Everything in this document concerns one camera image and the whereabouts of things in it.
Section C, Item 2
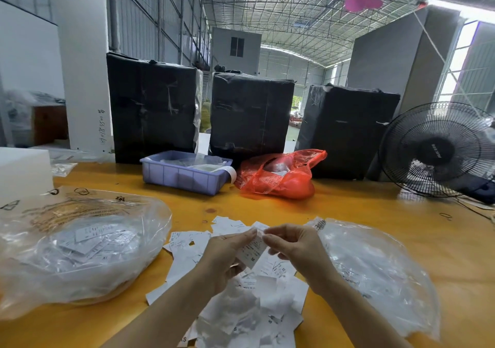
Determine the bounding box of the person's left hand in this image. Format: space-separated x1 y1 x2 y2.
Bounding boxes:
197 228 258 292

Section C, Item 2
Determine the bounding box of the person's right hand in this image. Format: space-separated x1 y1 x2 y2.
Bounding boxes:
263 224 337 288

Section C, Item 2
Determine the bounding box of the white paper label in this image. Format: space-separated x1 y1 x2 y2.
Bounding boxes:
236 228 269 269

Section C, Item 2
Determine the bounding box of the pile of white labels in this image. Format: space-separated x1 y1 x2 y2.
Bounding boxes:
145 216 309 348

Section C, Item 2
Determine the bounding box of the clear plastic bag black print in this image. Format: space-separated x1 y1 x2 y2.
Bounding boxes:
305 217 442 341

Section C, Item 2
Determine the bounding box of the large clear bag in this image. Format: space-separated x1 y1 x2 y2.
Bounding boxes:
0 189 173 320

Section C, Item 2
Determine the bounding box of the person's right forearm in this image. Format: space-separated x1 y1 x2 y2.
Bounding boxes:
311 270 416 348

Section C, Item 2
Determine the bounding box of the person's left forearm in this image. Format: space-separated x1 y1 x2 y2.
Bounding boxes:
104 274 223 348

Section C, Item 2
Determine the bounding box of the red plastic bag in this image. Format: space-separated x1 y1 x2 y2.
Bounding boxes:
235 149 328 200

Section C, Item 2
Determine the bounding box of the blue plastic bin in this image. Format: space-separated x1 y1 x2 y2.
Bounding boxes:
140 151 238 196

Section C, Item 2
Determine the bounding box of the large black wrapped bale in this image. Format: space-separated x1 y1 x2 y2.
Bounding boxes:
296 84 402 181
106 52 204 164
209 71 296 163

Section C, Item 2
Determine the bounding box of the black table fan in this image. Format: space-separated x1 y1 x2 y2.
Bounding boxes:
379 101 495 204

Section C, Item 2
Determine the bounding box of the grey cabin with window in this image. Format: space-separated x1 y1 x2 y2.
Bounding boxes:
210 27 263 76

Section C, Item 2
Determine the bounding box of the white foam box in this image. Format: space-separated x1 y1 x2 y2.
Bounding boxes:
0 146 55 204

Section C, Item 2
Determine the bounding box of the brown wooden cabinet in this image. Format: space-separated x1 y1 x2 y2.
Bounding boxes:
31 104 69 147

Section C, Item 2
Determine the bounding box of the white pillar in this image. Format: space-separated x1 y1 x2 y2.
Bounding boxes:
48 0 116 158

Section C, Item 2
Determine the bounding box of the pink hanging object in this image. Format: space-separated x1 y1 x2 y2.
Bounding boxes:
343 0 385 14

